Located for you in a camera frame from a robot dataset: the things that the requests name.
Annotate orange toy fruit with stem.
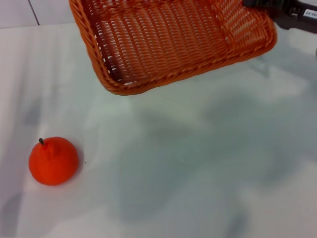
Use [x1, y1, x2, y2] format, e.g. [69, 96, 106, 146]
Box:
[28, 136, 80, 186]

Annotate orange woven rectangular basket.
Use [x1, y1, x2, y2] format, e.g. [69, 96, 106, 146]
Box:
[68, 0, 278, 96]

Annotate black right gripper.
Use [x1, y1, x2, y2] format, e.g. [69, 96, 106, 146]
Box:
[242, 0, 317, 32]

